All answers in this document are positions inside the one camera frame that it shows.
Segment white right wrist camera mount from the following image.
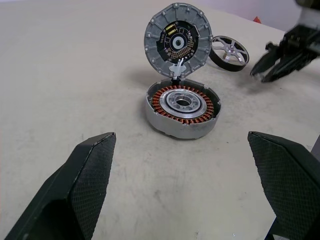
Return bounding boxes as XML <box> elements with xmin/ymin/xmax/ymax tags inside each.
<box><xmin>296</xmin><ymin>4</ymin><xmax>320</xmax><ymax>29</ymax></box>

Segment black spoked rotor ring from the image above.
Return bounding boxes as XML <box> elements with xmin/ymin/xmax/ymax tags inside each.
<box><xmin>208</xmin><ymin>34</ymin><xmax>250</xmax><ymax>73</ymax></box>

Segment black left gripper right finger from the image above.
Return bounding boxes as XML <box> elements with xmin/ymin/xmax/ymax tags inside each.
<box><xmin>246</xmin><ymin>130</ymin><xmax>320</xmax><ymax>240</ymax></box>

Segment silver motor housing copper windings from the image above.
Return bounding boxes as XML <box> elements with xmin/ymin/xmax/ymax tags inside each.
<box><xmin>144</xmin><ymin>77</ymin><xmax>223</xmax><ymax>139</ymax></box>

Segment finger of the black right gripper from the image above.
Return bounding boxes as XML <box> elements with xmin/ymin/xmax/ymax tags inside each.
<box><xmin>260</xmin><ymin>60</ymin><xmax>303</xmax><ymax>84</ymax></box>
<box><xmin>250</xmin><ymin>49</ymin><xmax>281</xmax><ymax>78</ymax></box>

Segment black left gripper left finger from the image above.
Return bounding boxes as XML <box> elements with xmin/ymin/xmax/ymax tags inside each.
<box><xmin>4</xmin><ymin>131</ymin><xmax>117</xmax><ymax>240</ymax></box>

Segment grey motor lid circuit board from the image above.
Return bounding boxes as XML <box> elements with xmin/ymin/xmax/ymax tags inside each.
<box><xmin>143</xmin><ymin>2</ymin><xmax>213</xmax><ymax>80</ymax></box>

